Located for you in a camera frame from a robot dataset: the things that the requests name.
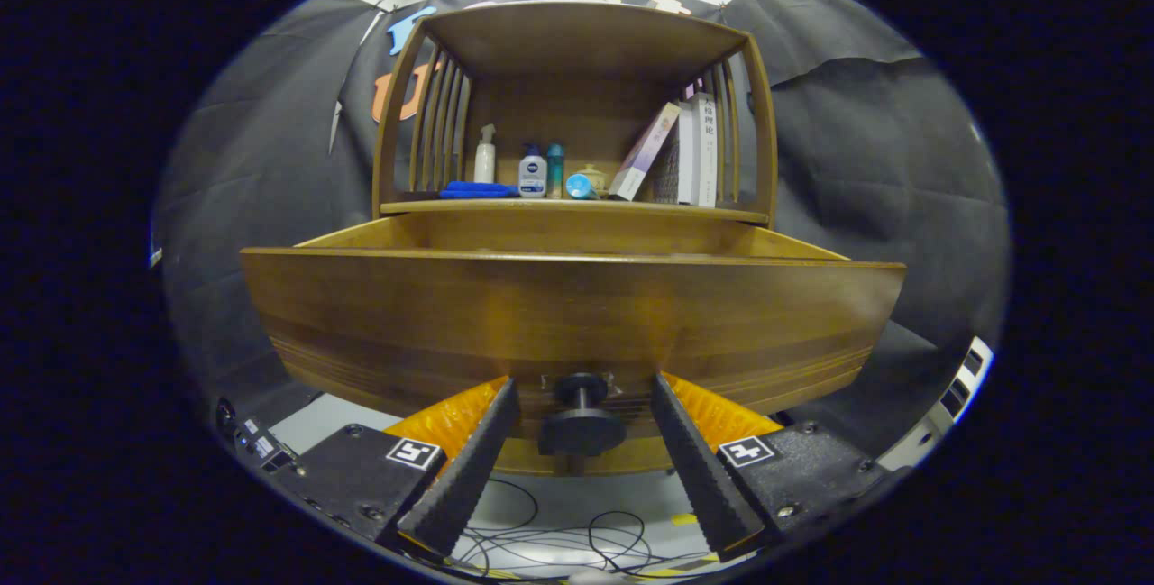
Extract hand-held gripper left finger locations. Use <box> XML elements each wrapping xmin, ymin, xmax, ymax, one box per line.
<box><xmin>261</xmin><ymin>375</ymin><xmax>521</xmax><ymax>568</ymax></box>

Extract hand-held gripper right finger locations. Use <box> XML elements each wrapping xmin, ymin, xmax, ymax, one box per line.
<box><xmin>649</xmin><ymin>371</ymin><xmax>907</xmax><ymax>563</ymax></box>

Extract black drawer knob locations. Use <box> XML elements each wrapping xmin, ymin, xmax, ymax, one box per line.
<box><xmin>538</xmin><ymin>372</ymin><xmax>628</xmax><ymax>458</ymax></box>

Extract wooden drawer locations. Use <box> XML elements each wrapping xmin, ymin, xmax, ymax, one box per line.
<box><xmin>239</xmin><ymin>211</ymin><xmax>907</xmax><ymax>478</ymax></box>

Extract wooden countertop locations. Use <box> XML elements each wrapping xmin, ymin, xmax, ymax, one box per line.
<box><xmin>380</xmin><ymin>197</ymin><xmax>769</xmax><ymax>225</ymax></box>

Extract wooden cabinet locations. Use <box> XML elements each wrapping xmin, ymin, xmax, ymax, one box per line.
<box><xmin>371</xmin><ymin>0</ymin><xmax>778</xmax><ymax>227</ymax></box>

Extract black power strip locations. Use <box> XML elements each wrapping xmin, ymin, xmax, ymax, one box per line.
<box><xmin>215</xmin><ymin>398</ymin><xmax>303</xmax><ymax>476</ymax></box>

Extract blue folded cloth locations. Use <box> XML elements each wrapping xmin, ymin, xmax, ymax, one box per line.
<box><xmin>439</xmin><ymin>181</ymin><xmax>521</xmax><ymax>199</ymax></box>

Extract white lotion bottle blue cap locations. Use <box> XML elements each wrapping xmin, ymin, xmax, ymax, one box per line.
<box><xmin>518</xmin><ymin>143</ymin><xmax>548</xmax><ymax>199</ymax></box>

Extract dark patterned book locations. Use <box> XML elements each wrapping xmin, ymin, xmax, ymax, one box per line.
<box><xmin>653</xmin><ymin>139</ymin><xmax>682</xmax><ymax>204</ymax></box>

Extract white spray bottle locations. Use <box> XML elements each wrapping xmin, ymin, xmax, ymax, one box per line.
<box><xmin>473</xmin><ymin>123</ymin><xmax>498</xmax><ymax>185</ymax></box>

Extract plain white book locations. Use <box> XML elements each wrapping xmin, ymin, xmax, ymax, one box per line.
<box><xmin>676</xmin><ymin>103</ymin><xmax>697</xmax><ymax>206</ymax></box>

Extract white book with black characters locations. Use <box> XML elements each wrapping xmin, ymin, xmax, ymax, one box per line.
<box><xmin>692</xmin><ymin>92</ymin><xmax>719</xmax><ymax>208</ymax></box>

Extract pink cover book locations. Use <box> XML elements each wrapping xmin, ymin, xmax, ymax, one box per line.
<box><xmin>609</xmin><ymin>102</ymin><xmax>682</xmax><ymax>202</ymax></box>

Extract black floor cables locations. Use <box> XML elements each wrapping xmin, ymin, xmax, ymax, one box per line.
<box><xmin>451</xmin><ymin>477</ymin><xmax>722</xmax><ymax>579</ymax></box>

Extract white frame with dark slots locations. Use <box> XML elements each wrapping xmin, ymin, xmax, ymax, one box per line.
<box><xmin>879</xmin><ymin>337</ymin><xmax>994</xmax><ymax>471</ymax></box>

